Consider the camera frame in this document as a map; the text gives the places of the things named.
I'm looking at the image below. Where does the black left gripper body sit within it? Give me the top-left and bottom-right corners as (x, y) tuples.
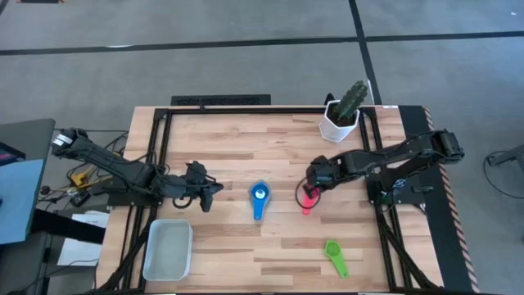
(177, 170), (215, 198)

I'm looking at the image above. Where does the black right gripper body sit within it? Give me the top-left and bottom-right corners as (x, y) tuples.
(306, 159), (350, 190)

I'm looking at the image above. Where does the pink measuring cup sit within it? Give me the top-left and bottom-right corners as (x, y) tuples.
(300, 184), (323, 217)

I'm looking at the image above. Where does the light blue measuring cup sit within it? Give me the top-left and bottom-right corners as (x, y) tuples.
(250, 181), (272, 223)

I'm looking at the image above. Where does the green measuring cup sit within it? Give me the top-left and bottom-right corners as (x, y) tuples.
(323, 239), (350, 280)

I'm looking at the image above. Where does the pale grey plastic basket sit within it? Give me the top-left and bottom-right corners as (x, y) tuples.
(142, 218), (195, 283)

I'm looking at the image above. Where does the white plant pot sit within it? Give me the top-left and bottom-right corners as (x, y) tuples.
(318, 98), (362, 144)

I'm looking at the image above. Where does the green cactus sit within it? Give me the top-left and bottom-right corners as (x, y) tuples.
(332, 79), (370, 122)

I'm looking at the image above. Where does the black mat with striped edge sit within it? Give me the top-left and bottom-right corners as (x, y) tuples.
(397, 104), (481, 294)

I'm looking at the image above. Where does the black power adapter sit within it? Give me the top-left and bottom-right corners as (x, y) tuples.
(69, 189), (92, 208)

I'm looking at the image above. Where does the white paper sheet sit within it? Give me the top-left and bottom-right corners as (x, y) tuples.
(56, 209), (111, 268)

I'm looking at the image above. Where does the black bar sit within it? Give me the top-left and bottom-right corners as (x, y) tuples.
(31, 207), (107, 246)

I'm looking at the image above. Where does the blue sheet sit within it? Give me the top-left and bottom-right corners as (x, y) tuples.
(0, 158), (45, 246)

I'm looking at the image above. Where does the grey desk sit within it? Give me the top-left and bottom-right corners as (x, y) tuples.
(0, 118), (56, 295)

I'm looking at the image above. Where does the grey furniture leg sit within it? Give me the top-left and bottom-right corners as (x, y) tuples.
(486, 143), (524, 167)

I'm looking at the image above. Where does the dark laptop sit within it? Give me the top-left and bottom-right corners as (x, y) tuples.
(0, 140), (27, 167)

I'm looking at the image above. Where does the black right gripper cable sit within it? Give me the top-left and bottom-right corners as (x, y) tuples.
(294, 175), (314, 211)

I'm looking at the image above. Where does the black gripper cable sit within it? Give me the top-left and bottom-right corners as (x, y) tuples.
(171, 195), (195, 211)
(294, 175), (314, 211)

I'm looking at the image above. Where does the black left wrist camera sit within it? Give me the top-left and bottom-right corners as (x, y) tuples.
(185, 160), (208, 178)

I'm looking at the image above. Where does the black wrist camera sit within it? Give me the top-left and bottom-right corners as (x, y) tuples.
(307, 154), (329, 174)
(185, 160), (208, 178)

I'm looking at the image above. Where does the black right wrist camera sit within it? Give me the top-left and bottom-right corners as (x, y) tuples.
(307, 154), (329, 174)

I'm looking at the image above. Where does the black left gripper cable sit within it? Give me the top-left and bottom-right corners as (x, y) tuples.
(171, 195), (195, 211)

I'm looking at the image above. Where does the black aluminium table frame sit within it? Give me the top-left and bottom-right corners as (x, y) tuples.
(97, 105), (445, 294)

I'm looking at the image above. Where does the yellow cable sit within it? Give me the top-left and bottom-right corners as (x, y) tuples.
(68, 150), (124, 188)

